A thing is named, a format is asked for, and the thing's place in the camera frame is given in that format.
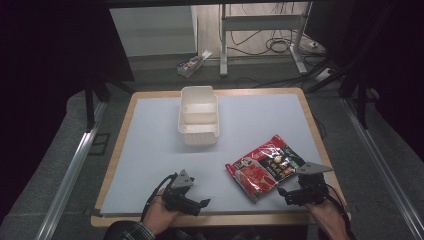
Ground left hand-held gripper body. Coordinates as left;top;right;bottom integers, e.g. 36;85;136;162
162;169;201;213

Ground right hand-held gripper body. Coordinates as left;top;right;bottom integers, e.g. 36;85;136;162
294;161;335;206

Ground red snack packet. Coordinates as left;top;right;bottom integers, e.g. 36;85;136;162
225;134;306;204

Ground white plastic storage box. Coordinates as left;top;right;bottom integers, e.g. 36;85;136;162
177;85;221;147

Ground person's left hand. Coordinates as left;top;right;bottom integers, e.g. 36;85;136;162
142;188;182;236

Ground person's right hand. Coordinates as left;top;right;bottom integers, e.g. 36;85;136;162
304;199;347;232

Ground light blue table mat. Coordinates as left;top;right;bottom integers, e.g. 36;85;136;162
99;93;338;216

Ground black metal stand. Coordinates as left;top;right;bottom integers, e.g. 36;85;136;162
82;74;134;133
305;56;372;130

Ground white power strip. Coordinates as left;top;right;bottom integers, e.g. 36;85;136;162
314;67;333;83

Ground small open cardboard box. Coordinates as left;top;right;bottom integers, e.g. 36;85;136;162
176;49;214;79

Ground white board panel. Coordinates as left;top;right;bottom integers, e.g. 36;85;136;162
109;5;199;58

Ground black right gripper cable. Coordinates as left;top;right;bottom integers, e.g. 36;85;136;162
324;184;354;240

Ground aluminium floor rail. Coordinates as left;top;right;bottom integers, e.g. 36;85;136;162
34;99;108;240
340;97;424;240

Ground black floor bracket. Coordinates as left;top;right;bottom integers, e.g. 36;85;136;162
87;132;112;156

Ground black floor cables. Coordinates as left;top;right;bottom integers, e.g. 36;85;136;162
229;28;327;58

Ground white metal desk frame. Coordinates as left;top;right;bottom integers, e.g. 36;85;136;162
218;2;313;78

